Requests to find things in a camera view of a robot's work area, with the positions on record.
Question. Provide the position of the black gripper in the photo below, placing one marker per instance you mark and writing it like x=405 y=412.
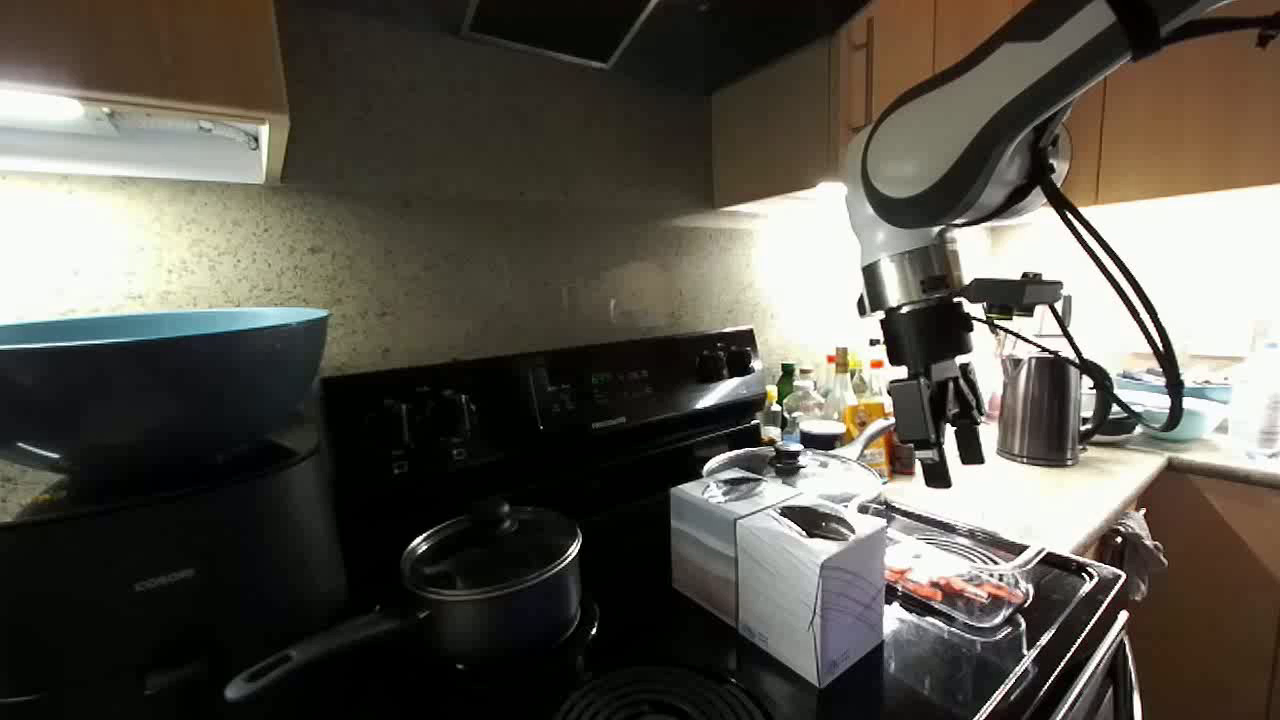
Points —
x=930 y=350

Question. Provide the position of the clear plastic container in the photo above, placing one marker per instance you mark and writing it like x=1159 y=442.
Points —
x=981 y=560

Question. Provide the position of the red orange snack pieces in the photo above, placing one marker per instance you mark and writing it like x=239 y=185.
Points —
x=955 y=588

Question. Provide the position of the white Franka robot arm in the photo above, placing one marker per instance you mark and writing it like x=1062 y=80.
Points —
x=962 y=122

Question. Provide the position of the small teal bowl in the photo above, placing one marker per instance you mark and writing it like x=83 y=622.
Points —
x=1177 y=418

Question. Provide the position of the large blue bowl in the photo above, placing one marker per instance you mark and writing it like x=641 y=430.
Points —
x=161 y=386

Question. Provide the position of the steel electric kettle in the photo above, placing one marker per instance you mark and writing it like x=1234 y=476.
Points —
x=1039 y=412

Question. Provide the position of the tall yellow label sauce bottle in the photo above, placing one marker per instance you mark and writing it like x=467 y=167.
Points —
x=864 y=404

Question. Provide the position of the dark can with white lid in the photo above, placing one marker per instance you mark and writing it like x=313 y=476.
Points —
x=823 y=437

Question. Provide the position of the green cap bottle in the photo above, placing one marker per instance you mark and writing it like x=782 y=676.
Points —
x=786 y=404

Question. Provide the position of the dark hanging dish towel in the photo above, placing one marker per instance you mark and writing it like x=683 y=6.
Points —
x=1135 y=560

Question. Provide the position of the clear plastic water bottle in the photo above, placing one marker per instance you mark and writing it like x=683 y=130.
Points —
x=1256 y=403

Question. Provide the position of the wooden lower cabinet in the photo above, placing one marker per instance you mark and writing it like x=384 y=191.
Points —
x=1223 y=602

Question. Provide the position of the black electric stove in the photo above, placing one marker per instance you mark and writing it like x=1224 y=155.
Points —
x=614 y=403

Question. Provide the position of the glass pot lid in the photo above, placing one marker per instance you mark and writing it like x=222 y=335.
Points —
x=491 y=547

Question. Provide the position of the range hood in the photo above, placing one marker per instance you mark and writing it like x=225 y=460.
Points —
x=561 y=25

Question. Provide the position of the black countertop appliance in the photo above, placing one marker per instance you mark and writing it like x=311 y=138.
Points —
x=161 y=574

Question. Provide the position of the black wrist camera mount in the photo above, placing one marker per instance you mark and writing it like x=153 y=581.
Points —
x=1016 y=294

